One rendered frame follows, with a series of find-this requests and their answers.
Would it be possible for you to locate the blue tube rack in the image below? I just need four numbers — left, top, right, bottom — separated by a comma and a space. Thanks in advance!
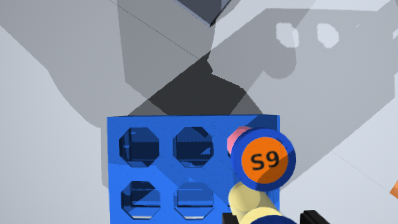
107, 114, 280, 224

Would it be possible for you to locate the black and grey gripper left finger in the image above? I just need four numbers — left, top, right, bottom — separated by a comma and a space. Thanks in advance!
222, 212, 239, 224

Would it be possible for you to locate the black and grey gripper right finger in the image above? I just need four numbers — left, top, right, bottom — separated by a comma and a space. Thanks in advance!
300, 210, 330, 224

